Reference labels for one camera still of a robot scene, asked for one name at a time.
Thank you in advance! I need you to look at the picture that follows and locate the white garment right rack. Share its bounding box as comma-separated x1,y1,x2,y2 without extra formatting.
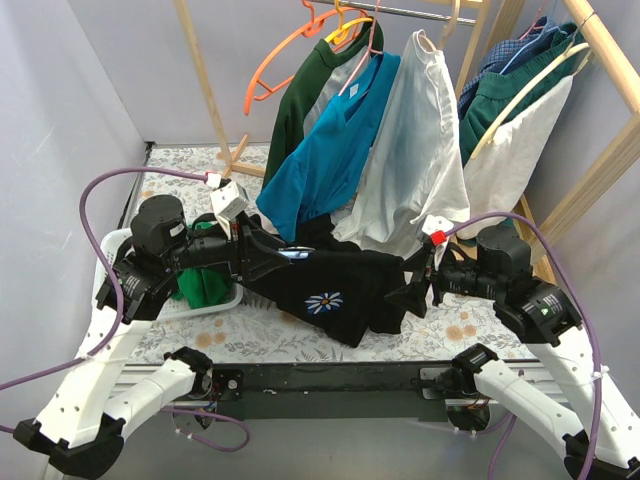
464,75,573,217

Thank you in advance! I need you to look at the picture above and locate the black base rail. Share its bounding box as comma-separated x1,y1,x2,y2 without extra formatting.
172,361,511,424

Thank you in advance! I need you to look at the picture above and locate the wooden clothes rack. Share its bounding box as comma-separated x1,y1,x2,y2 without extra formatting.
171,1,639,291

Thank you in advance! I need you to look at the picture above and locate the orange plastic hanger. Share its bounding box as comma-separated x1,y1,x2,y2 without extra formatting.
242,0,346,116

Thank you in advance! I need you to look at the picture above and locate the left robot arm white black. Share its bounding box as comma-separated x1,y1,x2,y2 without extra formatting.
13,195,290,479

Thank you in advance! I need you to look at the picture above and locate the teal blue t shirt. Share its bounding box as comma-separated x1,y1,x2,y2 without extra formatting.
256,53,401,242

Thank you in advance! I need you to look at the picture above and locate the blue checked shirt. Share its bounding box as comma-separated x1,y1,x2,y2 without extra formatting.
458,16,570,119

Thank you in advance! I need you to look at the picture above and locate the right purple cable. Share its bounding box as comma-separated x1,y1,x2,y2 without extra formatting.
432,211,606,480

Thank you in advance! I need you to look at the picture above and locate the dark green raglan shirt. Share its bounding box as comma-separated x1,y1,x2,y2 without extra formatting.
263,22,384,185

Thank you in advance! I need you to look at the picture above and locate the white t shirt on hanger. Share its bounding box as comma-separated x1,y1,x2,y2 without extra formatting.
333,30,470,258

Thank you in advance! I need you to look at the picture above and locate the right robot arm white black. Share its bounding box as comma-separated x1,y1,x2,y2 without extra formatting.
386,225,639,479

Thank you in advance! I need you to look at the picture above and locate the light blue hanger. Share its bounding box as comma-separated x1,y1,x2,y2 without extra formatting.
278,246,315,261

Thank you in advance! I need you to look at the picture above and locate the floral table cloth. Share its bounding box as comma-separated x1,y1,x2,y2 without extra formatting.
129,146,534,364

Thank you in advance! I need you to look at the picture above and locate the beige wooden hanger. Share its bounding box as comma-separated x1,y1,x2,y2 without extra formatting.
424,0,461,51

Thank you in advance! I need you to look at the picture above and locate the metal hanging rod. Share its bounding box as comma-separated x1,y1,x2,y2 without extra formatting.
311,0,452,23

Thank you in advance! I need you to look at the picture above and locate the cream plastic hanger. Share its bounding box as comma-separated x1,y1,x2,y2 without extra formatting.
469,42,592,160

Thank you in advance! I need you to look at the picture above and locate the black daisy t shirt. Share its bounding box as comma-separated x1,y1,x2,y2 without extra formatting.
245,214,406,347

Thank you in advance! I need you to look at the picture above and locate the yellow plastic hanger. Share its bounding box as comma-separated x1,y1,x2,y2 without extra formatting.
324,0,373,45

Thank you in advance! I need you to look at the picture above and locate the white plastic laundry basket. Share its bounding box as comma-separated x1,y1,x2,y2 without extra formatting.
92,227,245,324

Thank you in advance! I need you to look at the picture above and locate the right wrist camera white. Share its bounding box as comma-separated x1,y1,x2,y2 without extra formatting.
420,214,455,248

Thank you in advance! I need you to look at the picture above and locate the pink wire hanger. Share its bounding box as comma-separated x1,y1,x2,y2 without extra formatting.
338,0,382,96

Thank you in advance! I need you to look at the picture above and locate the bright green t shirt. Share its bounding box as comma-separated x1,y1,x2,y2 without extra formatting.
172,222,236,309

